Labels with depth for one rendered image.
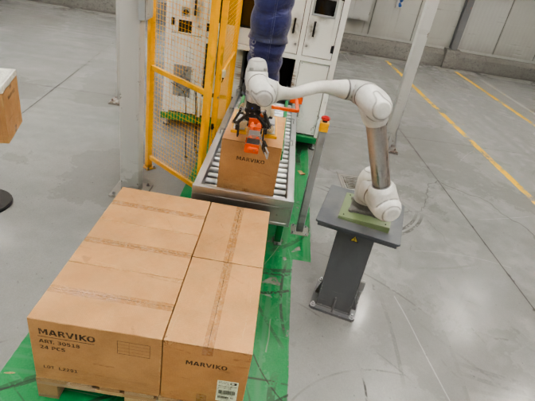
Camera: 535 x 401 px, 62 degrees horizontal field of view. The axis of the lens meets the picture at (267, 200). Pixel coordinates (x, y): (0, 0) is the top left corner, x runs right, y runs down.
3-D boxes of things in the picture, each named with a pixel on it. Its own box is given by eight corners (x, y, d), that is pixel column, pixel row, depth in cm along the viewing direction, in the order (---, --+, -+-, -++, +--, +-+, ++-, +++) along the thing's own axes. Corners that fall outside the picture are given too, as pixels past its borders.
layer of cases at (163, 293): (123, 235, 315) (123, 186, 295) (260, 258, 317) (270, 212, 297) (36, 376, 212) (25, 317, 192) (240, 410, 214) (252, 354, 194)
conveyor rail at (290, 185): (290, 114, 512) (293, 99, 502) (294, 114, 512) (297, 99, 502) (282, 223, 313) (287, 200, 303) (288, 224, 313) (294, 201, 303)
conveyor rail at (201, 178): (234, 104, 510) (236, 88, 501) (238, 105, 511) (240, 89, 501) (190, 208, 311) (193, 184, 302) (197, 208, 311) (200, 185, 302)
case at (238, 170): (228, 155, 360) (235, 108, 340) (277, 163, 361) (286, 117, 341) (216, 190, 309) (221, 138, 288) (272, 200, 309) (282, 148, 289)
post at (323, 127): (294, 227, 385) (320, 119, 334) (302, 228, 385) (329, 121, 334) (294, 231, 379) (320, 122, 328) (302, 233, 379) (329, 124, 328)
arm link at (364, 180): (372, 192, 279) (380, 161, 267) (385, 208, 264) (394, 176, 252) (349, 193, 275) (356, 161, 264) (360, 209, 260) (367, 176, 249)
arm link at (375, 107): (390, 201, 262) (407, 223, 244) (364, 210, 261) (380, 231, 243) (380, 78, 219) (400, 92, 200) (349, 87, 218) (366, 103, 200)
